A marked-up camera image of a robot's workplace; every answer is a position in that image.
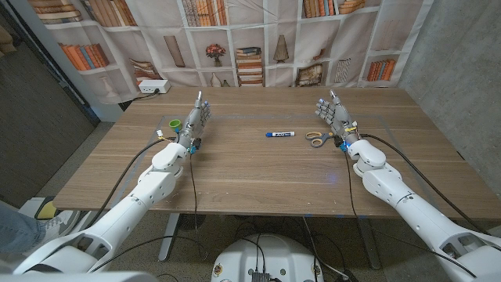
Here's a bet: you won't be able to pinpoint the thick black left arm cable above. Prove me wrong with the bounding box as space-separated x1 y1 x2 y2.
82 136 179 231

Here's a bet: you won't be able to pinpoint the black floor cable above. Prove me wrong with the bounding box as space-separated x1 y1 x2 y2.
301 216 320 282

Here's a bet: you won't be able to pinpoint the yellow black foot pedal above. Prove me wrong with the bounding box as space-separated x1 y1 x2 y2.
34 195 59 220

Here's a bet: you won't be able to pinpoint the black power strip cable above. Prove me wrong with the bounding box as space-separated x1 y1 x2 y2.
117 89 160 110

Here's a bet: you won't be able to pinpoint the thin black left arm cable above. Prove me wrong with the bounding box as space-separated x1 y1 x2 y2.
88 151 208 273

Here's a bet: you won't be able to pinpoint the orange grey handled scissors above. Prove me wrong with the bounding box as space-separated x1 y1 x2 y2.
305 131 336 149

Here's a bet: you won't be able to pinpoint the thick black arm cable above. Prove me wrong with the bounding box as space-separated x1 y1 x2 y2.
82 136 179 231
359 132 492 237

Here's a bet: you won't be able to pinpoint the white power strip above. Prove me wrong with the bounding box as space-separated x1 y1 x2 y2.
138 79 171 95

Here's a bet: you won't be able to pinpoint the black round ribbed object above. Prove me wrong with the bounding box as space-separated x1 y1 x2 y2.
178 214 207 232

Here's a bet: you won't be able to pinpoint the black torso cable loop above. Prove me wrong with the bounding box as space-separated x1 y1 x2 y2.
233 221 268 273

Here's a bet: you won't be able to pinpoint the grey white sneaker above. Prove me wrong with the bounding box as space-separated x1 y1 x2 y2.
41 210 81 242

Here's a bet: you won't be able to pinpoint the grey metal table leg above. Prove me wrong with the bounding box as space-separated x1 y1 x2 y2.
358 217 381 271
158 213 181 262

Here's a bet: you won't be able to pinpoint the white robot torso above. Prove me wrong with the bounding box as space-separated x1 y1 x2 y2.
210 233 325 282

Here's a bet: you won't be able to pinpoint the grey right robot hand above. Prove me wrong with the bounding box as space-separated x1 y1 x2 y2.
315 89 360 146

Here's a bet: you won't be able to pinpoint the printed bookshelf backdrop cloth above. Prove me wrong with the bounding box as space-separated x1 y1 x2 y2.
27 0 434 105

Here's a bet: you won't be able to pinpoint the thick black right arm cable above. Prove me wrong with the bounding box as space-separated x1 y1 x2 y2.
359 132 492 237

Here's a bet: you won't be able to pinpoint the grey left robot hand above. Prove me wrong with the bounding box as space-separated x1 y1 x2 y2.
175 90 212 149

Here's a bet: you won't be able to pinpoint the person leg in blue jeans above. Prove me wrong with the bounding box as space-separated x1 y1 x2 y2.
0 203 48 255

